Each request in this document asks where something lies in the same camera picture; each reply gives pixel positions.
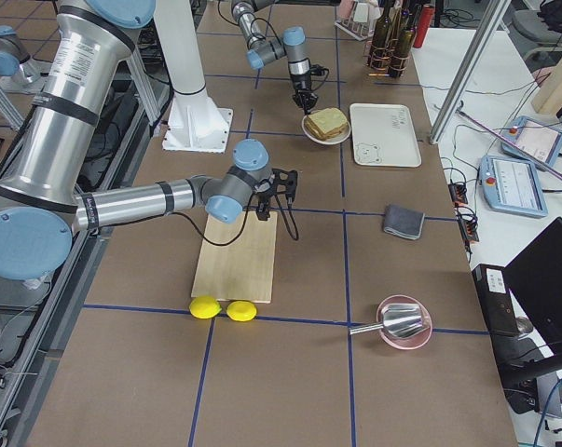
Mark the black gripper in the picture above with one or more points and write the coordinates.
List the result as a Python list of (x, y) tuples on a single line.
[(302, 85), (262, 206)]

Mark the bread slice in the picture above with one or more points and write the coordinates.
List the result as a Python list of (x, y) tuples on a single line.
[(340, 133), (327, 119)]

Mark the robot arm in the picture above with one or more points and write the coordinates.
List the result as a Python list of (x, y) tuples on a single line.
[(48, 191), (262, 51)]

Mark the cream bear tray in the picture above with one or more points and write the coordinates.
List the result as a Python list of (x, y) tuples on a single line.
[(383, 135)]

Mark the wooden cutting board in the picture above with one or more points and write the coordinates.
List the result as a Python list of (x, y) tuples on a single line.
[(237, 262)]

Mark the dark wine bottle left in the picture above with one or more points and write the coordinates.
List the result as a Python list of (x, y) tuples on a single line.
[(382, 28)]

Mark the dark wine bottle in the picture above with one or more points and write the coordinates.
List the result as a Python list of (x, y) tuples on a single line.
[(382, 28), (404, 44)]

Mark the yellow lemon right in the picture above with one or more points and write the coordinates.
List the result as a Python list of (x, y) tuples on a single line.
[(241, 311)]

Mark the yellow lemon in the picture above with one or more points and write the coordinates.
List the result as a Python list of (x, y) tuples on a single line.
[(204, 307), (241, 311)]

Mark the yellow lemon left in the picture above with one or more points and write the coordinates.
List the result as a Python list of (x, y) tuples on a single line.
[(204, 307)]

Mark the dark wine bottle right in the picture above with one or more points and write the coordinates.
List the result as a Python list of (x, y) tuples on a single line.
[(404, 44)]

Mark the grey folded cloth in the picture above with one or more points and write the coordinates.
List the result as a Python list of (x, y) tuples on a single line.
[(402, 222)]

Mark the red bottle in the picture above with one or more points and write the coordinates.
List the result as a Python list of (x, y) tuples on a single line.
[(423, 24)]

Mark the metal scoop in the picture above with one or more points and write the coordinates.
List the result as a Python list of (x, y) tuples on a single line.
[(398, 320)]

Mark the pink bowl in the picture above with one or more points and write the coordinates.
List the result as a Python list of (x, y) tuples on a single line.
[(414, 342)]

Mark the teach pendant near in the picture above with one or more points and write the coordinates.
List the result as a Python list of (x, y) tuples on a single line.
[(512, 185)]

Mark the teach pendant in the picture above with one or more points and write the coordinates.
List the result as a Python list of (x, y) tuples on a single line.
[(512, 185), (543, 141)]

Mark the black computer box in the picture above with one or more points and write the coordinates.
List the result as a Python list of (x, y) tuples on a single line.
[(495, 300)]

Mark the teach pendant far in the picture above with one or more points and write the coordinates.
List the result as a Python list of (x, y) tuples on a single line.
[(543, 141)]

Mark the black monitor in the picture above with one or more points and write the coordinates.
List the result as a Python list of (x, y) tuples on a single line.
[(535, 278)]

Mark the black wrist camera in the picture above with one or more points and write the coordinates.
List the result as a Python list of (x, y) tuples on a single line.
[(318, 71), (284, 183)]

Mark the copper wire bottle rack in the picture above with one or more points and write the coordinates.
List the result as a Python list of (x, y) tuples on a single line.
[(393, 45)]

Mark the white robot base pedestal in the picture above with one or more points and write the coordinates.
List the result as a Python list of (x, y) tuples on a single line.
[(195, 123)]

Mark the aluminium frame post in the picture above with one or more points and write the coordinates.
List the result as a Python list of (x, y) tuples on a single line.
[(482, 37)]

